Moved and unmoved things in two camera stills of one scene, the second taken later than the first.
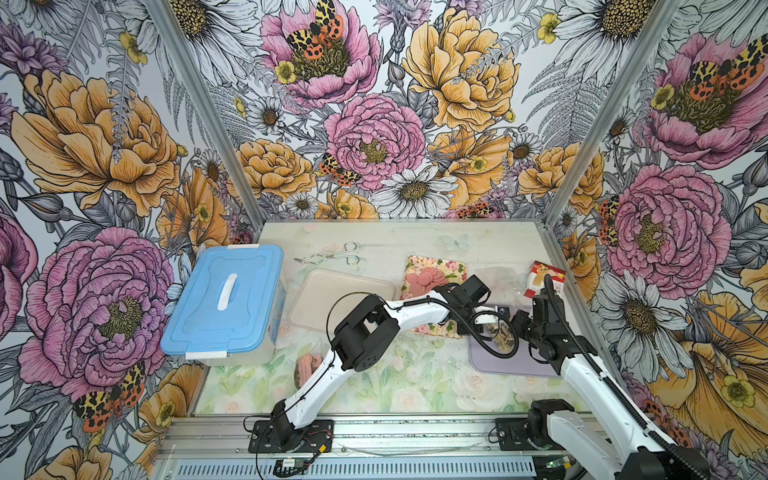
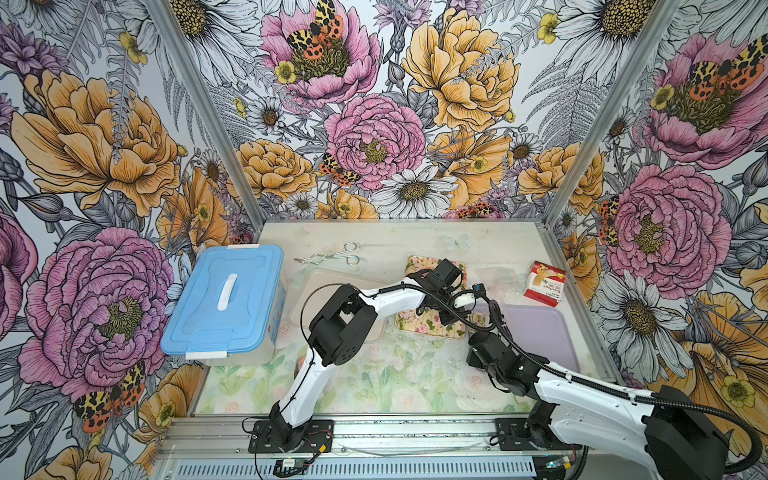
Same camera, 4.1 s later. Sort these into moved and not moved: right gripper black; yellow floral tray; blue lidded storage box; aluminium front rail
Moved: right gripper black
Not moved: blue lidded storage box; aluminium front rail; yellow floral tray
